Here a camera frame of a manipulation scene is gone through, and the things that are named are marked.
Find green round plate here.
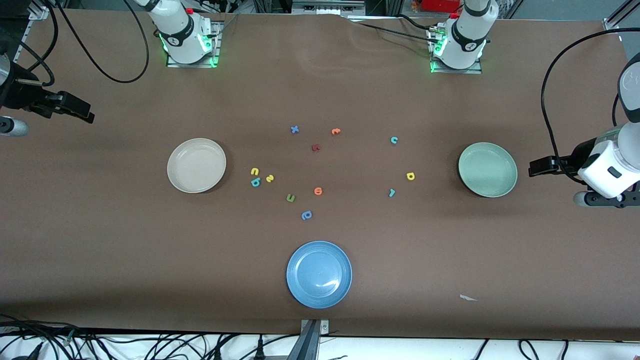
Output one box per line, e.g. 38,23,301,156
458,142,518,199

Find beige round plate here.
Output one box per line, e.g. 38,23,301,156
166,138,227,194

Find brown table cover sheet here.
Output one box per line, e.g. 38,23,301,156
0,7,640,340

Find red box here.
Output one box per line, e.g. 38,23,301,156
420,0,461,13

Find blue round plate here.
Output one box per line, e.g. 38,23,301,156
286,240,353,310

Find grey metal box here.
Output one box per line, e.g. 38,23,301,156
291,0,366,16

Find left arm wrist camera bar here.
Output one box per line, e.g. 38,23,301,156
573,189,640,209

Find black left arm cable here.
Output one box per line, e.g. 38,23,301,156
541,27,640,182

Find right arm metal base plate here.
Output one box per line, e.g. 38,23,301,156
166,20,221,69

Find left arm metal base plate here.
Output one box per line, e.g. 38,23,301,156
430,27,483,76

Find aluminium frame profile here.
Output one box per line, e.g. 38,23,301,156
602,0,640,35

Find black cable on table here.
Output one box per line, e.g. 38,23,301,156
347,14,441,46

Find thick black cable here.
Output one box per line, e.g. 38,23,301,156
0,320,96,337

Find metal camera stand bracket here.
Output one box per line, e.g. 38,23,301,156
287,319,331,360

